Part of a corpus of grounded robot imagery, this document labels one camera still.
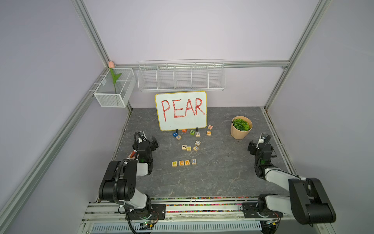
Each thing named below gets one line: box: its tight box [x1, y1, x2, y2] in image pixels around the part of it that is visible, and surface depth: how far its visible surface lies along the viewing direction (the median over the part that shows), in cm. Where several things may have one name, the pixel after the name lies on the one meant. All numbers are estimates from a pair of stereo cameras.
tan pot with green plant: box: [230, 115, 253, 140], surface depth 98 cm
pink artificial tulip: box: [108, 60, 122, 94], surface depth 92 cm
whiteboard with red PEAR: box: [154, 91, 208, 132], surface depth 101 cm
